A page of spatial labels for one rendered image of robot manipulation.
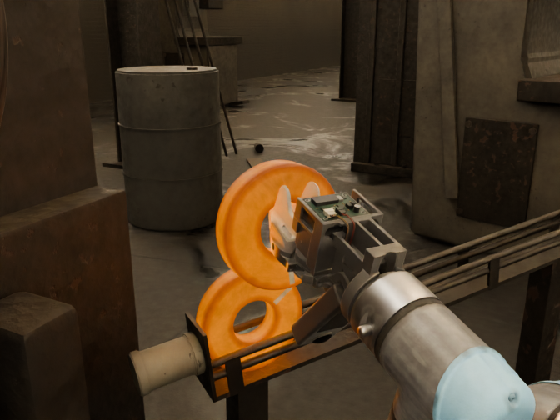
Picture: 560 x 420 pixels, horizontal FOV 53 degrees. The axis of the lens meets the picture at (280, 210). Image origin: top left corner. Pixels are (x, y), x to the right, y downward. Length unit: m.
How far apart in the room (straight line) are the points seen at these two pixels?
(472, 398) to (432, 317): 0.07
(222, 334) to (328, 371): 1.21
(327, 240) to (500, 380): 0.20
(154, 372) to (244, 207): 0.27
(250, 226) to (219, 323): 0.19
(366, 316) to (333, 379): 1.46
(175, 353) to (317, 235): 0.32
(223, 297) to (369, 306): 0.32
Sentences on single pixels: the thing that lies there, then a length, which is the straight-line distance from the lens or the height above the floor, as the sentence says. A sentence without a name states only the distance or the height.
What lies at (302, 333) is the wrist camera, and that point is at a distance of 0.62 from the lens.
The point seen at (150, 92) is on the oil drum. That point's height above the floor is 0.78.
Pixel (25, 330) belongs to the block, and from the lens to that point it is 0.67.
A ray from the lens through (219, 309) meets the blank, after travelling 0.78.
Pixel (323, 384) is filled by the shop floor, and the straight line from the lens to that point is 1.93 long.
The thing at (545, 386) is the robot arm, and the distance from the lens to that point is 0.62.
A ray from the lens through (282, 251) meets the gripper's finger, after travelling 0.59.
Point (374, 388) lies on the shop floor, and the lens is 1.93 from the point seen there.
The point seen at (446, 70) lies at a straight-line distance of 2.92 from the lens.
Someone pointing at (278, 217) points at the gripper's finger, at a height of 0.90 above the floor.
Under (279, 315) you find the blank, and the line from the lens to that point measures 0.83.
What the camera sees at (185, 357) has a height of 0.69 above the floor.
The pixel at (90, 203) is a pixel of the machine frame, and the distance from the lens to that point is 0.84.
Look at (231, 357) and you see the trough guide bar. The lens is 0.80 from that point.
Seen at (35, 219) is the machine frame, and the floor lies 0.87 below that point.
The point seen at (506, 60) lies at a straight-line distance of 2.84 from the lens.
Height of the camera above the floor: 1.10
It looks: 18 degrees down
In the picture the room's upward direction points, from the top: straight up
